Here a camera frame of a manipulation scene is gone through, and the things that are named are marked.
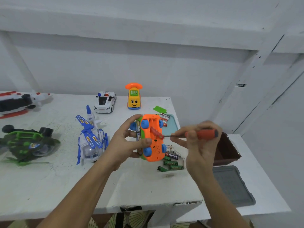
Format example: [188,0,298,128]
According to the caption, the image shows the person's right hand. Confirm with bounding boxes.
[170,121,223,181]

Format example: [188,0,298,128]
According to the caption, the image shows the person's left hand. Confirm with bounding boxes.
[104,114,152,171]

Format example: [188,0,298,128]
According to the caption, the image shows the orange toy car blue wheels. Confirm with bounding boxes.
[129,113,167,163]

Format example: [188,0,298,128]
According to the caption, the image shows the orange handled screwdriver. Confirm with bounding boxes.
[162,129,219,141]

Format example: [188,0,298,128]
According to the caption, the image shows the person's left forearm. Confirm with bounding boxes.
[36,161,121,228]

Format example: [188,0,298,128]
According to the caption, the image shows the person's right forearm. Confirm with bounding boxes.
[189,172,253,228]

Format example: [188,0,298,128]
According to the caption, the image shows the teal plastic tray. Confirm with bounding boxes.
[155,113,180,138]

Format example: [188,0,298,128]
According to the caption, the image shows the white shallow tray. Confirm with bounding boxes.
[157,144,188,179]

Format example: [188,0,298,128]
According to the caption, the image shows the yellow toy phone car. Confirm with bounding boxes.
[125,82,143,110]

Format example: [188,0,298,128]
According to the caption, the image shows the brown plastic bin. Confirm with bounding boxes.
[212,132,242,167]

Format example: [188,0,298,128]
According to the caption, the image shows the white blue toy helicopter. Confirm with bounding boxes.
[76,105,110,166]

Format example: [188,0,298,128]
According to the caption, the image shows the white toy police car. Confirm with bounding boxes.
[94,91,117,114]

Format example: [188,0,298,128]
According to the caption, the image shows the grey plastic lid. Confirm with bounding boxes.
[212,166,256,208]

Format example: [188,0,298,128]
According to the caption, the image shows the beige fan grille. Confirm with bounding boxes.
[111,210,155,228]

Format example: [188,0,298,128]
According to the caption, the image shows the green black toy helicopter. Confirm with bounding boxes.
[0,124,61,167]

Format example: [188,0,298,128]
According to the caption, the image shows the white red toy plane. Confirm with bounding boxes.
[0,90,53,119]

